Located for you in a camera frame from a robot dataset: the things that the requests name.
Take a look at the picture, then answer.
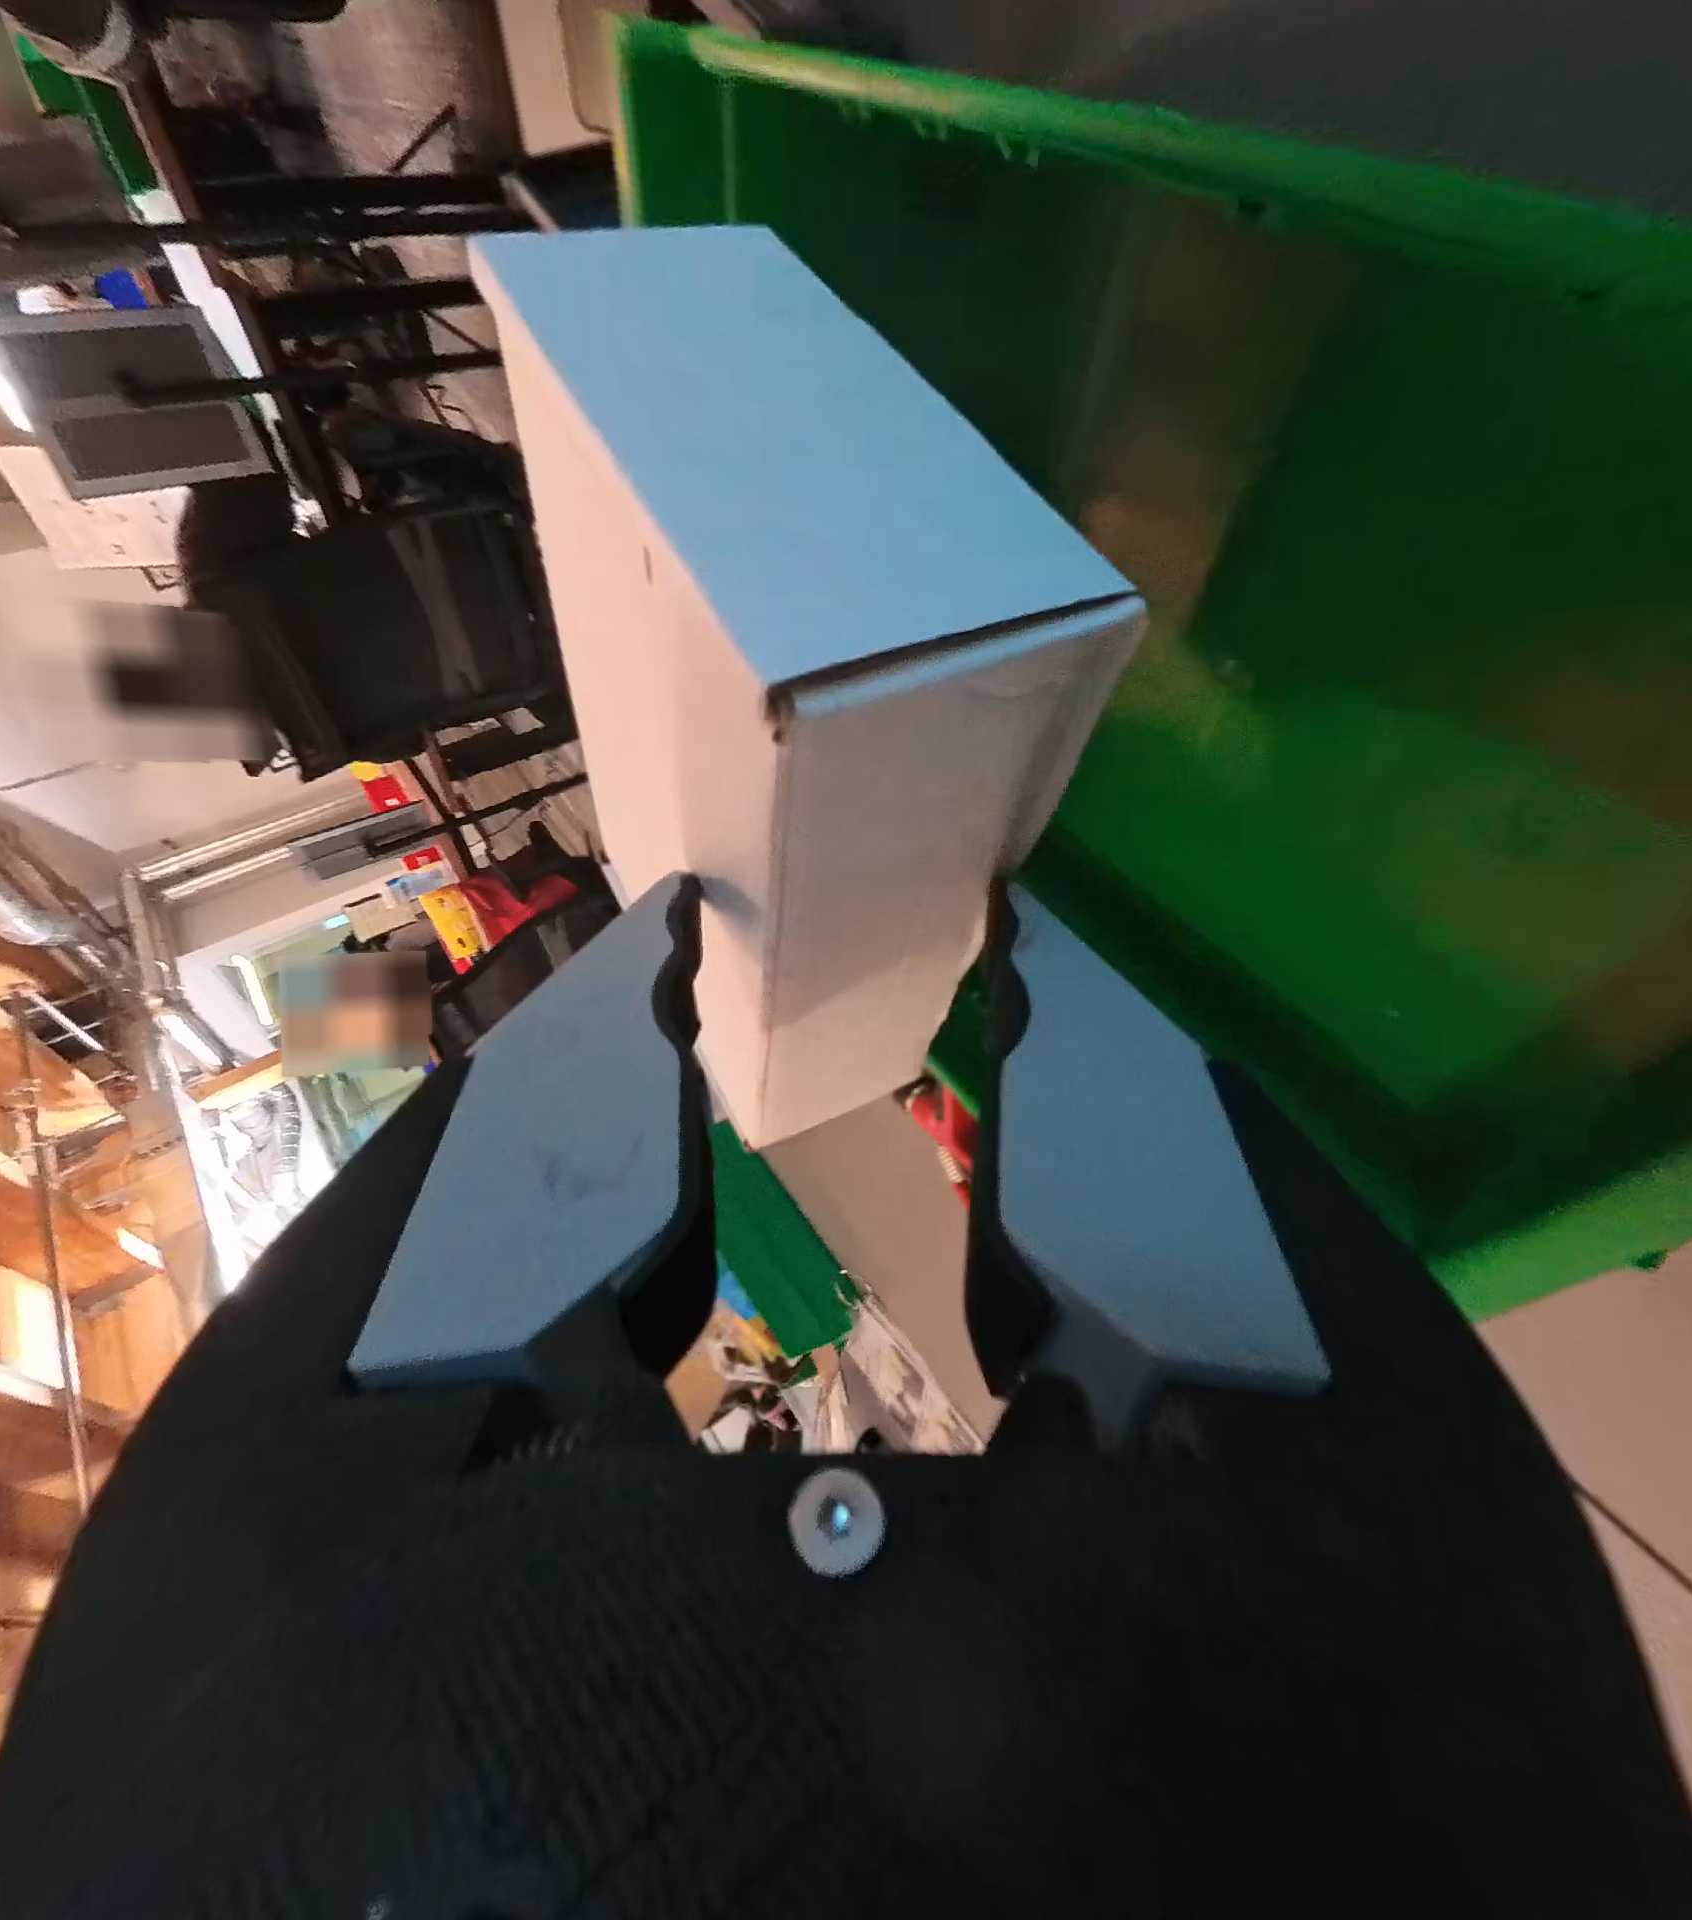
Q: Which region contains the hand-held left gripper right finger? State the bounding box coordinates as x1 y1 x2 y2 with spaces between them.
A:
965 883 1331 1448

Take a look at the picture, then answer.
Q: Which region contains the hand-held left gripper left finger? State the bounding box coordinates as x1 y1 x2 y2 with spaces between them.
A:
349 871 717 1393

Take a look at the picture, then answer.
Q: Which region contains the green plastic bin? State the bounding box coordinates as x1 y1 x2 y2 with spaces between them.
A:
12 30 166 203
703 1115 855 1360
614 14 1692 1322

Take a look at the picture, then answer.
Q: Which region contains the white cardboard mailer box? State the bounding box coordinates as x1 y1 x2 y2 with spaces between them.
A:
465 224 1146 1153

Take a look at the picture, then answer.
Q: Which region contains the red storage bin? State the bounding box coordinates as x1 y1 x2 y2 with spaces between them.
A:
906 1079 985 1200

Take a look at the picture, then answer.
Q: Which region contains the red bag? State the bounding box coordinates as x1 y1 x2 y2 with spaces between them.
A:
463 861 592 947

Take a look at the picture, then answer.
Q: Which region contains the colourful printed pack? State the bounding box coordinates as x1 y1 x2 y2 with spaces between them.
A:
703 1306 865 1457

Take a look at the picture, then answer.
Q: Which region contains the thin black cable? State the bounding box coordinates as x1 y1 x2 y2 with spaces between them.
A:
1566 1482 1692 1698

